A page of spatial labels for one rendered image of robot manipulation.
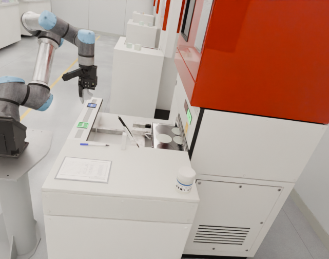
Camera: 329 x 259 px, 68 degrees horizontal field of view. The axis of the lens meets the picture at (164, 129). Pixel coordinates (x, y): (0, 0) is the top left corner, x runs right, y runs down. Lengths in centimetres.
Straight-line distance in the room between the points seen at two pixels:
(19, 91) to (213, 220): 136
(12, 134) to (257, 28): 122
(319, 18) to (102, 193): 113
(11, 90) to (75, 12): 816
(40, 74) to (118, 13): 782
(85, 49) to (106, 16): 809
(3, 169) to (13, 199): 31
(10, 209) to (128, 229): 81
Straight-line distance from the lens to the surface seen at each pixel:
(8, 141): 142
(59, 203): 109
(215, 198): 157
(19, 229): 186
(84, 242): 125
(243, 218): 178
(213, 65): 113
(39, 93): 149
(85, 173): 108
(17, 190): 163
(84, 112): 157
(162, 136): 151
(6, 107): 141
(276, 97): 130
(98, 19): 937
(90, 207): 108
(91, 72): 128
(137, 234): 118
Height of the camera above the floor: 168
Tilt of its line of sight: 29 degrees down
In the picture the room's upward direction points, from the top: 11 degrees clockwise
